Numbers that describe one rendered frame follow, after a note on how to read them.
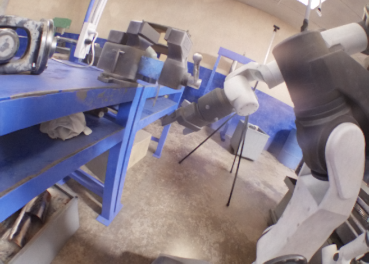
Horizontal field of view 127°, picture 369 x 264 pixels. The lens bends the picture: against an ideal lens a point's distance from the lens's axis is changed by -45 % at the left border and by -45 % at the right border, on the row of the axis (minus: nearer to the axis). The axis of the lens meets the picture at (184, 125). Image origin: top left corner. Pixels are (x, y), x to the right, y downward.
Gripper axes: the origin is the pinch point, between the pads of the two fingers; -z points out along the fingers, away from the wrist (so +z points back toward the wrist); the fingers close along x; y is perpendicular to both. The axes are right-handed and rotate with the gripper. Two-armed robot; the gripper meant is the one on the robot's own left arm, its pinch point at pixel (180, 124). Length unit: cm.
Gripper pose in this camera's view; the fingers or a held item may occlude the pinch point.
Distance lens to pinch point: 56.6
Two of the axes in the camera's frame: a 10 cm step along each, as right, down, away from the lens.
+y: -1.4, -8.6, 4.8
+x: 6.3, 2.9, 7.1
